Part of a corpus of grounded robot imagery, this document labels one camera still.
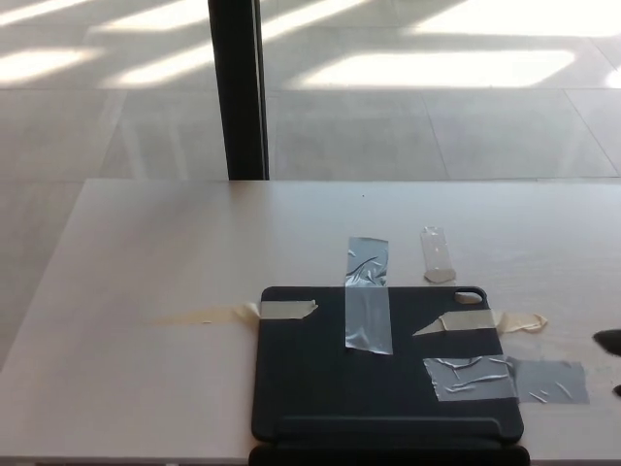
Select right beige masking tape strip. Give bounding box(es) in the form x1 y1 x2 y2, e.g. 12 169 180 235
411 310 549 337

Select long grey duct tape strip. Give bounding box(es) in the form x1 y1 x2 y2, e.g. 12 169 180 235
344 236 394 356

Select clear tape piece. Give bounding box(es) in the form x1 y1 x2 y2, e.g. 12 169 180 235
419 225 458 284

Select black window frame post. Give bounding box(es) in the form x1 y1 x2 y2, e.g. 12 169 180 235
207 0 271 182

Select black folding tablet cover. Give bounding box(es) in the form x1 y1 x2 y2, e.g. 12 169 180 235
247 284 531 466

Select wide grey duct tape strip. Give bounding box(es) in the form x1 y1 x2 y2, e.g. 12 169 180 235
422 354 591 406

